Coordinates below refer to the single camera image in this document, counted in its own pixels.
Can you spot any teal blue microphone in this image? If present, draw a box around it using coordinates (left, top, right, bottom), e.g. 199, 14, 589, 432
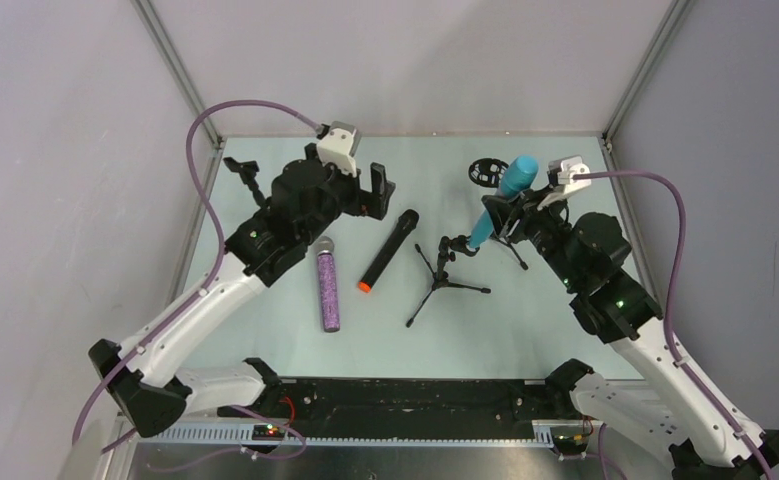
467, 155, 539, 251

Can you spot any black microphone orange cap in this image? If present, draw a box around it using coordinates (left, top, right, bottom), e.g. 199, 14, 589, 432
357, 209, 420, 293

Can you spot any black small tripod stand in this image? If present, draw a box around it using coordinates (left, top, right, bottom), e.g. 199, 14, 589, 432
405, 235, 492, 328

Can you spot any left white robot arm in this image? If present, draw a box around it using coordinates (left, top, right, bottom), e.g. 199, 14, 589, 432
89, 143, 395, 438

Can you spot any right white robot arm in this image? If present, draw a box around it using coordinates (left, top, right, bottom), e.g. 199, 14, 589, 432
482, 190, 779, 479

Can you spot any black round-base mic stand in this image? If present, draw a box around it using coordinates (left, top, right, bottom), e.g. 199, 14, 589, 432
223, 157, 270, 217

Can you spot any purple glitter microphone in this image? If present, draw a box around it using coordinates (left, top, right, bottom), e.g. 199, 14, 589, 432
315, 236, 341, 333

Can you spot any black shock-mount tripod stand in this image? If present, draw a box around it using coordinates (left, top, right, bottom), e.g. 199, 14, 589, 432
467, 157, 531, 272

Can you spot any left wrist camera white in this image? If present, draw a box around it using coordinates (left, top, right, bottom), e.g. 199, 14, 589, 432
316, 121, 361, 178

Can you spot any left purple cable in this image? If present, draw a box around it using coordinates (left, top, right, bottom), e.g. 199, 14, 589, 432
70, 99, 327, 462

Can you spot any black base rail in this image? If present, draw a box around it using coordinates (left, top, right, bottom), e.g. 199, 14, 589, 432
216, 377, 589, 442

